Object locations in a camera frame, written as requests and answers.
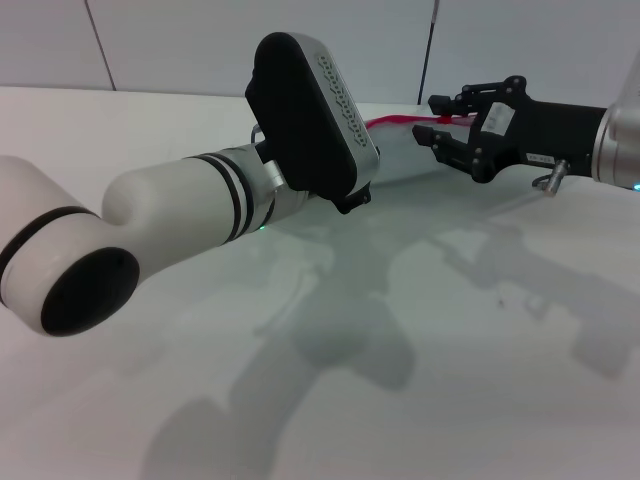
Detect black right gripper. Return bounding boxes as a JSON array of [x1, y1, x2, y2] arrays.
[[412, 74, 609, 184]]

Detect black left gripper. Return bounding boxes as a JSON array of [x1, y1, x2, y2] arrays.
[[332, 184, 373, 216]]

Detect clear red-zip document bag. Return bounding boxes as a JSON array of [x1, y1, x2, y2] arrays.
[[364, 112, 477, 190]]

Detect silver plug on left wrist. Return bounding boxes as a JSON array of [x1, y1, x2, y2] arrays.
[[262, 159, 287, 190]]

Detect silver plug on wrist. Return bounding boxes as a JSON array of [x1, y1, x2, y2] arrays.
[[262, 159, 287, 190], [531, 159, 571, 194]]

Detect silver plug on right wrist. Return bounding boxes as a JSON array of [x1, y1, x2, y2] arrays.
[[531, 159, 571, 194]]

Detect black silver wrist camera box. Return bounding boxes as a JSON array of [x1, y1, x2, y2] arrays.
[[244, 32, 381, 202]]

